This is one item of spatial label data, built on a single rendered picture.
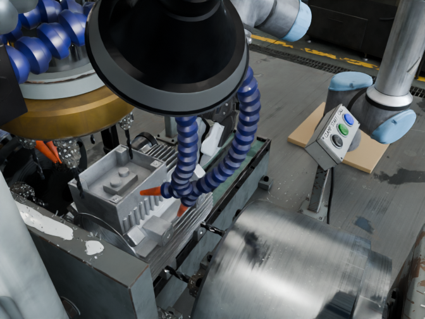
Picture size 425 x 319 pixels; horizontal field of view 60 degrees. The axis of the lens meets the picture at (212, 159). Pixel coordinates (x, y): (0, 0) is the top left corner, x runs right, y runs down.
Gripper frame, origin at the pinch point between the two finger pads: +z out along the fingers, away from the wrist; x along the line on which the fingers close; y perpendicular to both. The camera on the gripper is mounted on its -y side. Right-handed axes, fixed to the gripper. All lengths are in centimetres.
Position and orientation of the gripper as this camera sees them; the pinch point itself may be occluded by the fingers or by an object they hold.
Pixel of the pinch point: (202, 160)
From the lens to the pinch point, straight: 70.1
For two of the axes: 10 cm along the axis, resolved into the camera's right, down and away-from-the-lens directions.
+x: 8.7, 3.1, -3.9
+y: -4.3, 0.7, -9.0
